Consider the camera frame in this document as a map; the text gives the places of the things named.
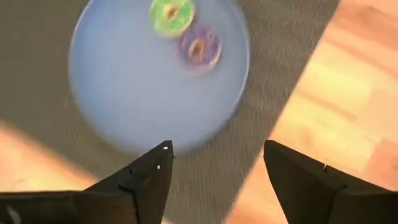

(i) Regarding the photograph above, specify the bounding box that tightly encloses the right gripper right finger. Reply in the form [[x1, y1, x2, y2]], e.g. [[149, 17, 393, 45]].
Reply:
[[263, 139, 398, 224]]

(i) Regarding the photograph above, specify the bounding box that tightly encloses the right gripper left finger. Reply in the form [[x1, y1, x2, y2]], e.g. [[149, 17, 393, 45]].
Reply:
[[0, 139, 174, 224]]

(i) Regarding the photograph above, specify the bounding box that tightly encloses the small purple iced donut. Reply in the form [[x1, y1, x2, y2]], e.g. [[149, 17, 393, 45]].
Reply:
[[175, 25, 223, 77]]

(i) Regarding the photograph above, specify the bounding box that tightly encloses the small green iced donut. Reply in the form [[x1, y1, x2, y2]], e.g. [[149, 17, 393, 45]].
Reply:
[[148, 0, 196, 39]]

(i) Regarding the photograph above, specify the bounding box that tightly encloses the blue plate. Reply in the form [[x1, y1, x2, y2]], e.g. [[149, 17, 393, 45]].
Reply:
[[67, 0, 251, 155]]

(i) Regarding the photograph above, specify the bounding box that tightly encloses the dark grey woven mat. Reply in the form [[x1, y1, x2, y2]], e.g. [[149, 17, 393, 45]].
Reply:
[[0, 0, 341, 224]]

